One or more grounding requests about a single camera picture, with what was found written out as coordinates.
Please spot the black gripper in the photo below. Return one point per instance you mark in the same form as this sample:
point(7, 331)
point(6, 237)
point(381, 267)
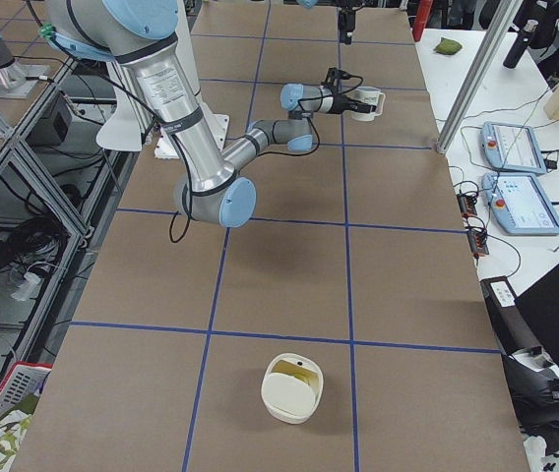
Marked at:
point(345, 20)
point(342, 103)

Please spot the white mug with handle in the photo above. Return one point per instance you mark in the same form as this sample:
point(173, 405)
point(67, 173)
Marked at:
point(372, 103)

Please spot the red bottle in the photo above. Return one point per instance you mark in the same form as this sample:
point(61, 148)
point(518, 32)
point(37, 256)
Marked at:
point(421, 19)

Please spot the green cloth pouch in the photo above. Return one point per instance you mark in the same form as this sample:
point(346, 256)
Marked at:
point(448, 46)

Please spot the upper blue teach pendant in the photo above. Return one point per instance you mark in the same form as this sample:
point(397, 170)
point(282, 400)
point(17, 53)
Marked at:
point(512, 148)

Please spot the blue teach pendant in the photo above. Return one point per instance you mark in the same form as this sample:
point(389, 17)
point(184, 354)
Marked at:
point(512, 148)
point(519, 204)

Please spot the lower blue teach pendant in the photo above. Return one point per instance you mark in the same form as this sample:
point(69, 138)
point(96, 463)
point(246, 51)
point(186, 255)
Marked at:
point(519, 204)

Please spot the cream lidded container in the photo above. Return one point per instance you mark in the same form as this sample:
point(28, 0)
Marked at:
point(292, 388)

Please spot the black printer device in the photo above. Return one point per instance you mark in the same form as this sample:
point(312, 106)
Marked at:
point(532, 376)

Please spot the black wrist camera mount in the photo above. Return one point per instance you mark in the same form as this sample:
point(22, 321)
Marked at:
point(334, 78)

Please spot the aluminium frame post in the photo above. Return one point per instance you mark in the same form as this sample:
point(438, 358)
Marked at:
point(504, 15)

